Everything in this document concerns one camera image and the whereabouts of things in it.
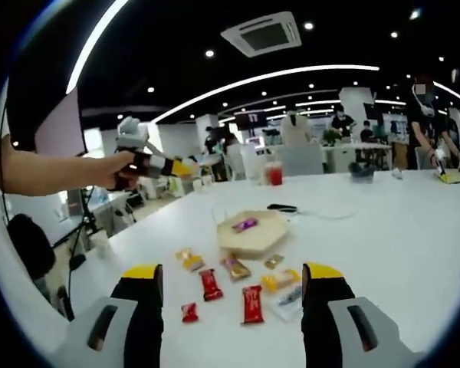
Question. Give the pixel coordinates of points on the red drink cup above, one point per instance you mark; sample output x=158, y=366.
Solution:
x=274, y=176

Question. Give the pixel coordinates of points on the ceiling light strip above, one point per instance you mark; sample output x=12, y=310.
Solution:
x=92, y=42
x=291, y=71

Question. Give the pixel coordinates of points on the small brown food packet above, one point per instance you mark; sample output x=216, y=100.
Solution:
x=274, y=261

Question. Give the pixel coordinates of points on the person's left hand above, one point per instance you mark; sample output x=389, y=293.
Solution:
x=109, y=172

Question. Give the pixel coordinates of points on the black tripod stand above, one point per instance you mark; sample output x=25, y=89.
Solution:
x=86, y=220

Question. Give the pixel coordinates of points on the white desk partition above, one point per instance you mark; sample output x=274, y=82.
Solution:
x=303, y=159

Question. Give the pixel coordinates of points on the brown purple-label food packet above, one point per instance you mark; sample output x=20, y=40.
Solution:
x=235, y=268

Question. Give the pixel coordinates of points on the round ceiling spotlights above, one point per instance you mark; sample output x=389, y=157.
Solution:
x=209, y=53

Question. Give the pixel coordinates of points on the dark grey bowl-like object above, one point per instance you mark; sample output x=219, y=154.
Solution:
x=362, y=172

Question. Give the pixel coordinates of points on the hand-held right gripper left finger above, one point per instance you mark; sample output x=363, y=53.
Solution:
x=142, y=329

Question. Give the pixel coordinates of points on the small white object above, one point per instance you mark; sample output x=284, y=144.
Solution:
x=396, y=173

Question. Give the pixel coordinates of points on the beige hexagonal container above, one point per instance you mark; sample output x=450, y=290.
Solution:
x=260, y=237

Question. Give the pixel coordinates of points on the ceiling air conditioner vent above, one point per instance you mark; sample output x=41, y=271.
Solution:
x=260, y=36

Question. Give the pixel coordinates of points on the green potted plant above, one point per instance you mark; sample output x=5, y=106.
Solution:
x=329, y=137

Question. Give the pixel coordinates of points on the large pink screen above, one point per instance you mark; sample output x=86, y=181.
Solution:
x=61, y=122

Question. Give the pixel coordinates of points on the white plastic bag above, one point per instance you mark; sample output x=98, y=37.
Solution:
x=251, y=165

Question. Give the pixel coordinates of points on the yellow cloth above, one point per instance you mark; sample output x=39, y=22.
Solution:
x=454, y=178

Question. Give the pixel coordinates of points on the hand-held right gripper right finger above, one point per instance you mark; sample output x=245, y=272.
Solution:
x=322, y=329

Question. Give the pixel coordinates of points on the small red food packet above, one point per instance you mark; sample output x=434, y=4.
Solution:
x=189, y=312

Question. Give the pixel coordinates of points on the wooden cabinet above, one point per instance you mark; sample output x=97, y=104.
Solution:
x=400, y=155

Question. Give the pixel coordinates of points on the black computer monitor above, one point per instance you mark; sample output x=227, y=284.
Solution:
x=372, y=111

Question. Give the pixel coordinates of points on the purple food packet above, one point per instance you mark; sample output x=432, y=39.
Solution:
x=246, y=224

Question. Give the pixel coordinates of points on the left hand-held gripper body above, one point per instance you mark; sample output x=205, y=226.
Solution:
x=132, y=134

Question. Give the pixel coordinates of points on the white paper cup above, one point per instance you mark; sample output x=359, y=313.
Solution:
x=101, y=243

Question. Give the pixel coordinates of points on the yellow white-label food packet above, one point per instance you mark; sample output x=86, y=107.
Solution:
x=197, y=264

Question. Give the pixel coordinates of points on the dark wall display screen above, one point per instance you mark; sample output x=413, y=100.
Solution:
x=251, y=119

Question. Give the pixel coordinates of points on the clear grey food packet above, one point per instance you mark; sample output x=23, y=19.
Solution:
x=287, y=303

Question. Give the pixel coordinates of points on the dark rounded object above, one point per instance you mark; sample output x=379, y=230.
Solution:
x=30, y=245

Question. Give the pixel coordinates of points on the yellow cake food packet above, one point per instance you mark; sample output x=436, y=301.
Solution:
x=280, y=280

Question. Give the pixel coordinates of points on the long red food packet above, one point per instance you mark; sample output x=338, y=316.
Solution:
x=211, y=285
x=252, y=304

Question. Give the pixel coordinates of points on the black oblong device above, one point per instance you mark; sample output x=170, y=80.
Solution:
x=281, y=208

